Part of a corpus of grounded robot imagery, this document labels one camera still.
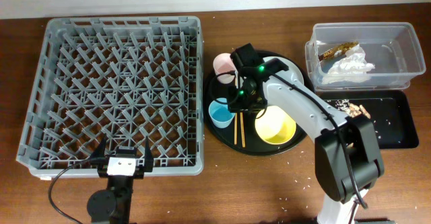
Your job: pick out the gold snack wrapper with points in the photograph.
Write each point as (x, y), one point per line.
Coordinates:
(337, 51)

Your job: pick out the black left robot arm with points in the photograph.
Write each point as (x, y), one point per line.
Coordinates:
(113, 204)

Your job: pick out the wooden chopstick right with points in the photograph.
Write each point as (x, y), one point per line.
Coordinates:
(241, 121)

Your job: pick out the wooden chopstick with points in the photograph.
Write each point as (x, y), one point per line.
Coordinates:
(235, 119)
(241, 121)

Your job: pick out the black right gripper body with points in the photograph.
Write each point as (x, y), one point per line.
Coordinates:
(242, 99)

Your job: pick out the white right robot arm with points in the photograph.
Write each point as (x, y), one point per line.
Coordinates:
(348, 161)

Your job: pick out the black rectangular tray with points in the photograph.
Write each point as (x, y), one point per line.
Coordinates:
(388, 109)

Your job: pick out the white paper napkin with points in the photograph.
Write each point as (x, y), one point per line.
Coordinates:
(353, 67)

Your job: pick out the wooden chopstick left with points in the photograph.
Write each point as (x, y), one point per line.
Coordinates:
(235, 119)

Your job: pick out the round black tray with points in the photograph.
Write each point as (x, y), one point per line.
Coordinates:
(254, 144)

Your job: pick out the white round plate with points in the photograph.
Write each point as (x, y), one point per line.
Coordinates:
(292, 67)

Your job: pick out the pink plastic cup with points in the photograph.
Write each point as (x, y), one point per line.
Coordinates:
(222, 64)

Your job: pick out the grey dishwasher rack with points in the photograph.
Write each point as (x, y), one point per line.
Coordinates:
(131, 81)

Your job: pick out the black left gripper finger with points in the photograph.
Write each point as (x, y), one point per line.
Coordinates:
(148, 157)
(98, 156)

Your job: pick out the food scraps pile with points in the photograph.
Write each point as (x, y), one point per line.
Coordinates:
(352, 110)

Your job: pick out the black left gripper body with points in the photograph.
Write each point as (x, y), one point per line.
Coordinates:
(139, 172)

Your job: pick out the blue plastic cup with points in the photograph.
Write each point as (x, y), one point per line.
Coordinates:
(219, 113)

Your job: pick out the clear plastic waste bin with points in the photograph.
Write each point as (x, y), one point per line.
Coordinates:
(393, 47)

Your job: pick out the yellow bowl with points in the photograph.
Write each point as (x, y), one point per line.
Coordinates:
(274, 126)

